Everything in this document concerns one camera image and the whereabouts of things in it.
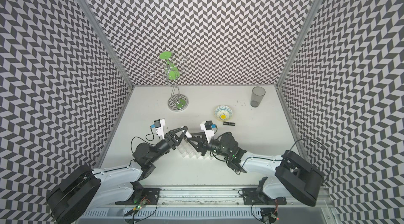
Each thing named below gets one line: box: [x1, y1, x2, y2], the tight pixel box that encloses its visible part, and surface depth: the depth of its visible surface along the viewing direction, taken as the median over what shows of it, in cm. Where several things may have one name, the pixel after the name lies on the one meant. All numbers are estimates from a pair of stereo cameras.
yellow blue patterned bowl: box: [214, 104, 234, 122], surface depth 103 cm
